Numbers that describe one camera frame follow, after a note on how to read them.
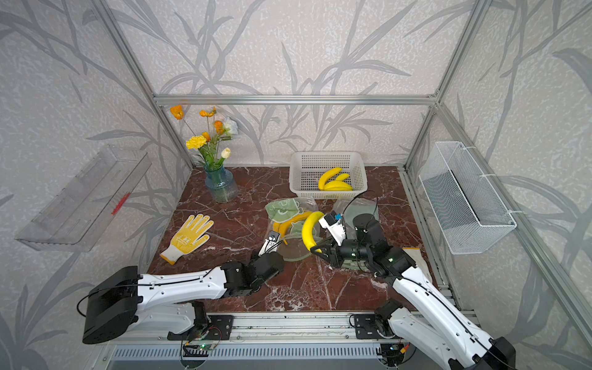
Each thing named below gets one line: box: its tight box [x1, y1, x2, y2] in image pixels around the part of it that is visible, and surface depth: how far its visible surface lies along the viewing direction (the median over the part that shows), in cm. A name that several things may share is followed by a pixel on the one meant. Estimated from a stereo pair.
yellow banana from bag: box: [301, 211, 324, 254], surface depth 72 cm
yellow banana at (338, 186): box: [323, 180, 354, 192], surface depth 107 cm
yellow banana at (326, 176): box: [317, 167, 344, 191], surface depth 115 cm
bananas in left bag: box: [272, 211, 313, 239], surface depth 96 cm
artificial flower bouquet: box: [170, 104, 239, 168], surface depth 95 cm
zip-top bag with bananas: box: [265, 197, 319, 262], surface depth 97 cm
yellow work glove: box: [159, 213, 215, 266], surface depth 96 cm
